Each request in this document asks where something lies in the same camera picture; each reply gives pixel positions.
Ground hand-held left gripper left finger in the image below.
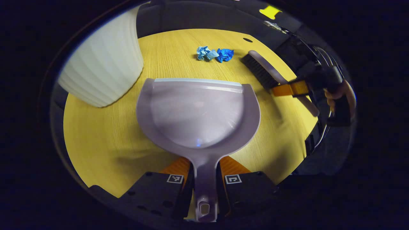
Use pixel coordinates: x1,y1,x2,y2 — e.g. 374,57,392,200
113,157,194,221

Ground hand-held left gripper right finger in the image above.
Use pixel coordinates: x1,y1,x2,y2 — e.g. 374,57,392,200
218,156,280,219

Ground small pink broom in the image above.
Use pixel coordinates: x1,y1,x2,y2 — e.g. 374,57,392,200
240,50,320,117

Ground dark blue paper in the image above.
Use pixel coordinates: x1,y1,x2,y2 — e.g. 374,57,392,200
217,48,234,63

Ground light blue paper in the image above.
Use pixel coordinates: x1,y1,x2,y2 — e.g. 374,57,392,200
196,46,220,61

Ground pink plastic dustpan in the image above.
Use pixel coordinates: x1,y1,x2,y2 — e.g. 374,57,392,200
136,78,261,222

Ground white garbage bin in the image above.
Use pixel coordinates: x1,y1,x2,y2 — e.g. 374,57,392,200
58,6,144,108

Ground wooden desktop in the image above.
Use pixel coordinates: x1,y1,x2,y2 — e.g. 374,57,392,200
63,29,318,198

